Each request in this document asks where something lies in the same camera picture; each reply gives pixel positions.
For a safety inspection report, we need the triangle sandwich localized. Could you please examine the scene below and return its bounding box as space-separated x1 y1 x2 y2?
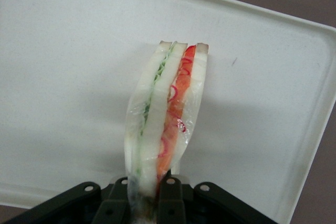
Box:
123 40 211 224

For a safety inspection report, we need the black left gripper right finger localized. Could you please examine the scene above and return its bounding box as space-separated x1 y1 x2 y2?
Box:
156 174 279 224

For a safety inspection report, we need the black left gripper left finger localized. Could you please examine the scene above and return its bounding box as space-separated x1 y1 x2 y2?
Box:
4 176 131 224

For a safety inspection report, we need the cream plastic tray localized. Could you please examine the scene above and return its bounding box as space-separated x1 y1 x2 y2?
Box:
0 0 336 224

